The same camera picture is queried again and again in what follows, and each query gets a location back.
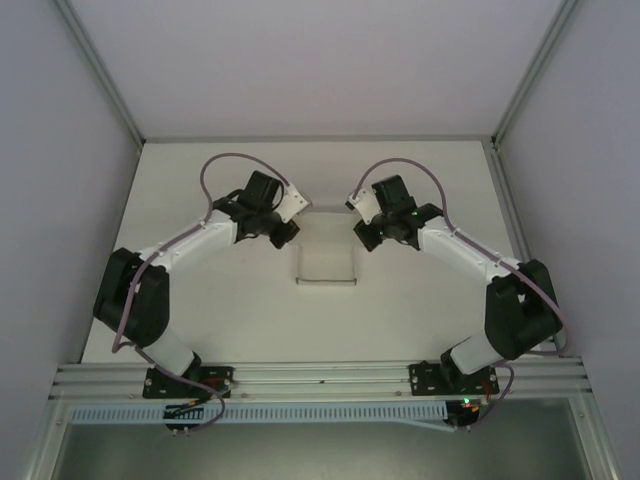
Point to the white paper box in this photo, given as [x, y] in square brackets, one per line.
[325, 265]

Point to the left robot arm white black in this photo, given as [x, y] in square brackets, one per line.
[150, 310]

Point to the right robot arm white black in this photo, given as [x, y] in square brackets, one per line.
[520, 320]

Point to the black controller board green light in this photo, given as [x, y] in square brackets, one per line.
[467, 412]

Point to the grey metal panel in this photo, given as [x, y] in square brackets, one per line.
[320, 452]

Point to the aluminium table edge rail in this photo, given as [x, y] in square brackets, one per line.
[506, 200]

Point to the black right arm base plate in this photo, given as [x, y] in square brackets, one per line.
[425, 380]

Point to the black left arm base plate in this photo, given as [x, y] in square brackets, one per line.
[220, 382]

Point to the aluminium mounting rail beam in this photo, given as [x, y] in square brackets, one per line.
[320, 375]

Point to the aluminium frame post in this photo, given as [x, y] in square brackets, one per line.
[100, 70]
[530, 75]

